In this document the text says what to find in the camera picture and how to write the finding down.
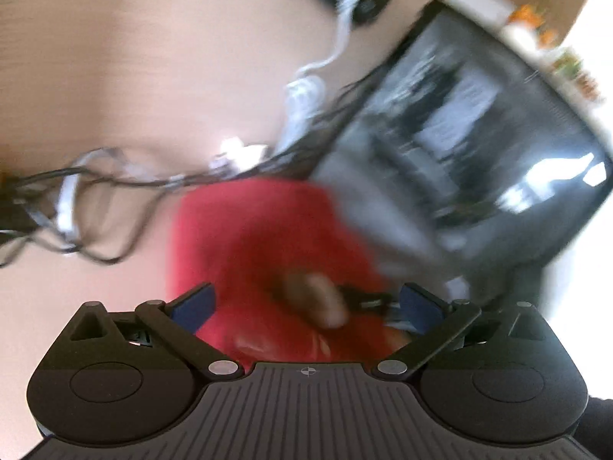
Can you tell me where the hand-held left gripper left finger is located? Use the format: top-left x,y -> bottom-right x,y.
68,283 -> 241,383

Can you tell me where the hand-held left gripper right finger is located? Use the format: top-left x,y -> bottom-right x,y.
372,283 -> 549,381

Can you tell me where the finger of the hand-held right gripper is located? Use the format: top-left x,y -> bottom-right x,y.
335,284 -> 400,313

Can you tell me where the red fleece hooded garment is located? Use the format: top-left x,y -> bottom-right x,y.
167,177 -> 418,363

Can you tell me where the white glass-sided computer case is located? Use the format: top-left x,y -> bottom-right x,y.
306,0 -> 613,308

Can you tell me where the white shelf with colourful items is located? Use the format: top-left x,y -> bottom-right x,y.
447,0 -> 609,111

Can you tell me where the black cable bundle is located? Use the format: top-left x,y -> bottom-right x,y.
0,77 -> 375,269

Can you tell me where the thin white cable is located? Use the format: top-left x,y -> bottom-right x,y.
52,148 -> 126,246

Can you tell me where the white plug with coiled cable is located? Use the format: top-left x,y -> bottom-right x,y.
275,0 -> 370,155

